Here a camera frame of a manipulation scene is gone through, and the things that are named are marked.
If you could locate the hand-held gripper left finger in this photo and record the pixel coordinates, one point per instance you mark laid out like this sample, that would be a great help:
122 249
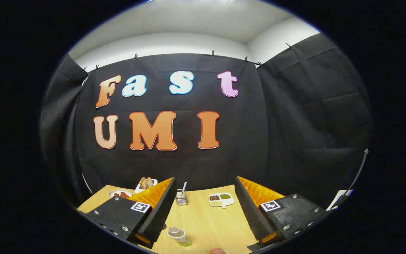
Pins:
160 211

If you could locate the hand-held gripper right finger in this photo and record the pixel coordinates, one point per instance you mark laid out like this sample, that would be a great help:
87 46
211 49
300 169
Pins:
248 211

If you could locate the clear plastic juice bottle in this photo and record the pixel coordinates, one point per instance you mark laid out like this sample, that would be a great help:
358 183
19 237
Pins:
180 235

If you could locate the metal cutlery holder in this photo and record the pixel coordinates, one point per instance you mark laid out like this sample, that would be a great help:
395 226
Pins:
182 200

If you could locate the white divided grain dish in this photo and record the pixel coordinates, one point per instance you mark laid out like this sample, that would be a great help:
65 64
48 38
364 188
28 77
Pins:
221 204

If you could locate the brown toast slice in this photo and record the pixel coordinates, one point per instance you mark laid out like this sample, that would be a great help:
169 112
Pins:
142 183
149 182

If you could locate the white toaster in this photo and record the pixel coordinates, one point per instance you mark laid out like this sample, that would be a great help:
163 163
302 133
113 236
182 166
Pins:
137 189

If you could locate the wooden table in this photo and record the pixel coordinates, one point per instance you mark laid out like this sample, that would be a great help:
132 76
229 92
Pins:
206 222

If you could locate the white round plate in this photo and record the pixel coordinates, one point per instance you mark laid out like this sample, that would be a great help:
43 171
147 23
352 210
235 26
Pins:
111 194

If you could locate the white paper sheet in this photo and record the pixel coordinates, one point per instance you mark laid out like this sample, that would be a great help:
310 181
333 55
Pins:
340 195

